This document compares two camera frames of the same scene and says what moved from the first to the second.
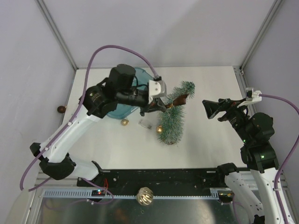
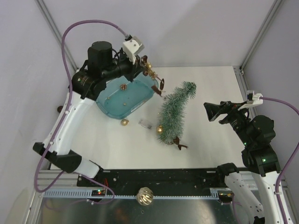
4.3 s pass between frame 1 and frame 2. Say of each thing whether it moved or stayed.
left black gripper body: moved
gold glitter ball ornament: stayed
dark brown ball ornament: stayed
